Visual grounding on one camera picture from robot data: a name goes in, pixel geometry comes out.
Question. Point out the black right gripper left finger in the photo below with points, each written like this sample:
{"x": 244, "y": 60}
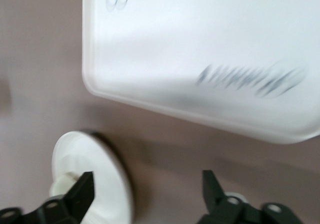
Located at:
{"x": 83, "y": 191}

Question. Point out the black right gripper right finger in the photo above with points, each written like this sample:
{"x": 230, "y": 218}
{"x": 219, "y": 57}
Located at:
{"x": 211, "y": 189}

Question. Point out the white steamed bun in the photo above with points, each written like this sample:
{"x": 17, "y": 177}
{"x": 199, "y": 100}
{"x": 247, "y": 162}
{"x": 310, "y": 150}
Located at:
{"x": 58, "y": 185}

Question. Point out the round white plate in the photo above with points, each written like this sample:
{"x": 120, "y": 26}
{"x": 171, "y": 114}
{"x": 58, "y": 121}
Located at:
{"x": 105, "y": 164}

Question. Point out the brown table cloth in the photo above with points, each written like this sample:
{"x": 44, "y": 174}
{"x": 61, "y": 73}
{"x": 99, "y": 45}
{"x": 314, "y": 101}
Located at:
{"x": 37, "y": 58}

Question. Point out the white rabbit print tray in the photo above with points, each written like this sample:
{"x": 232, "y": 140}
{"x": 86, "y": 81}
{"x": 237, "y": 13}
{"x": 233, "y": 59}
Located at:
{"x": 200, "y": 33}

